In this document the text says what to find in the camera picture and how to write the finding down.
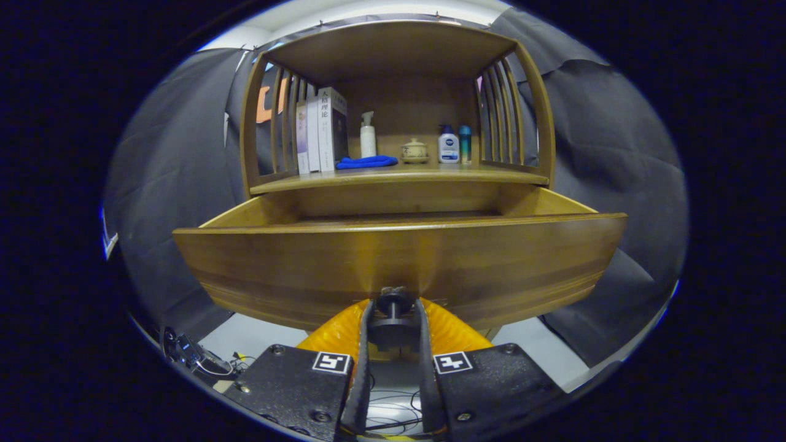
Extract black floor cables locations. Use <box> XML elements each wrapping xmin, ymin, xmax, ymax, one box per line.
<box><xmin>367</xmin><ymin>374</ymin><xmax>426</xmax><ymax>433</ymax></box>

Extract lidded ceramic teacup with saucer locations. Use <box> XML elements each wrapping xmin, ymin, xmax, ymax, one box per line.
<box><xmin>402</xmin><ymin>138</ymin><xmax>430</xmax><ymax>164</ymax></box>

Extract wooden drawer with black knob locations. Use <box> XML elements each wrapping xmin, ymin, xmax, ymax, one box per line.
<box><xmin>172</xmin><ymin>184</ymin><xmax>628</xmax><ymax>354</ymax></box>

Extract white book with dark cover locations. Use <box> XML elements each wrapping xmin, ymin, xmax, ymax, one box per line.
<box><xmin>317</xmin><ymin>87</ymin><xmax>349</xmax><ymax>172</ymax></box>

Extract wooden cabinet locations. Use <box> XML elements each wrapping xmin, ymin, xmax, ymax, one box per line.
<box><xmin>239</xmin><ymin>20</ymin><xmax>556</xmax><ymax>215</ymax></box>

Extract blue folded cloth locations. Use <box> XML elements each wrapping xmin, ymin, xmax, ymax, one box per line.
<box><xmin>336</xmin><ymin>155</ymin><xmax>399</xmax><ymax>170</ymax></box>

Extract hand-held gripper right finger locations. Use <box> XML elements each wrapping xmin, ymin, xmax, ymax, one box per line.
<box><xmin>414</xmin><ymin>298</ymin><xmax>569</xmax><ymax>440</ymax></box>

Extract black power strip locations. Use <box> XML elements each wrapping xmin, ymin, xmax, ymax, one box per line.
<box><xmin>161</xmin><ymin>328</ymin><xmax>246</xmax><ymax>376</ymax></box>

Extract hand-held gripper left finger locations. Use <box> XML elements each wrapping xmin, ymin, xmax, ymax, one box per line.
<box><xmin>224</xmin><ymin>299</ymin><xmax>376</xmax><ymax>442</ymax></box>

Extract wooden countertop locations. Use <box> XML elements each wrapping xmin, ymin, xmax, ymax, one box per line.
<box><xmin>251</xmin><ymin>161</ymin><xmax>549</xmax><ymax>195</ymax></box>

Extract lavender book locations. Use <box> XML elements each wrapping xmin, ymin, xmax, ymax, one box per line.
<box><xmin>296</xmin><ymin>101</ymin><xmax>311</xmax><ymax>175</ymax></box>

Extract white lotion bottle blue cap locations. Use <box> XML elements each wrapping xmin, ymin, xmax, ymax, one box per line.
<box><xmin>438</xmin><ymin>124</ymin><xmax>461</xmax><ymax>164</ymax></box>

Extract white pump bottle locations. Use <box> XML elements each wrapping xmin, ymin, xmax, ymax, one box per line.
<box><xmin>360</xmin><ymin>111</ymin><xmax>378</xmax><ymax>158</ymax></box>

